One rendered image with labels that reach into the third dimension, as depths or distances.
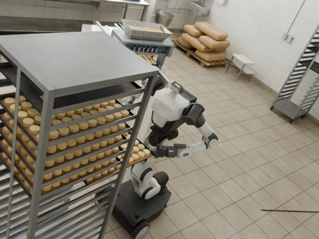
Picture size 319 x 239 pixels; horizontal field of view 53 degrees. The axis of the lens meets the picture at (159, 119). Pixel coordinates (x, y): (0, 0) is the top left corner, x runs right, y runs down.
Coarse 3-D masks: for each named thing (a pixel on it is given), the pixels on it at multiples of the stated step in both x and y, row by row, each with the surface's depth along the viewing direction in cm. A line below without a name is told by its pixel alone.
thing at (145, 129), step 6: (138, 84) 376; (150, 96) 355; (150, 102) 356; (138, 108) 380; (150, 108) 357; (144, 114) 369; (150, 114) 357; (132, 120) 393; (144, 120) 369; (150, 120) 360; (132, 126) 394; (144, 126) 370; (144, 132) 371; (138, 138) 384
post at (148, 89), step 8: (152, 80) 170; (152, 88) 174; (144, 96) 176; (144, 104) 178; (144, 112) 183; (136, 120) 185; (136, 128) 187; (136, 136) 192; (128, 144) 195; (128, 152) 197; (128, 160) 202; (120, 168) 206; (120, 176) 208; (120, 184) 214; (112, 200) 221; (112, 208) 226; (104, 224) 235; (104, 232) 241
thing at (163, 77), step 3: (114, 24) 485; (114, 27) 485; (117, 27) 477; (156, 66) 401; (159, 72) 391; (162, 75) 386; (162, 78) 387; (165, 78) 382; (165, 81) 382; (168, 81) 377
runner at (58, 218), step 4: (112, 188) 221; (108, 192) 214; (112, 192) 218; (96, 196) 212; (100, 196) 210; (104, 196) 214; (92, 200) 205; (96, 200) 209; (80, 204) 203; (84, 204) 201; (88, 204) 204; (76, 208) 196; (80, 208) 200; (68, 212) 192; (72, 212) 196; (60, 216) 188; (64, 216) 191; (52, 220) 185; (56, 220) 188; (44, 224) 181; (48, 224) 184; (36, 228) 181; (40, 228) 180
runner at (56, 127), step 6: (138, 102) 178; (120, 108) 169; (126, 108) 173; (96, 114) 157; (102, 114) 161; (108, 114) 164; (72, 120) 147; (78, 120) 150; (84, 120) 153; (54, 126) 141; (60, 126) 144; (66, 126) 147
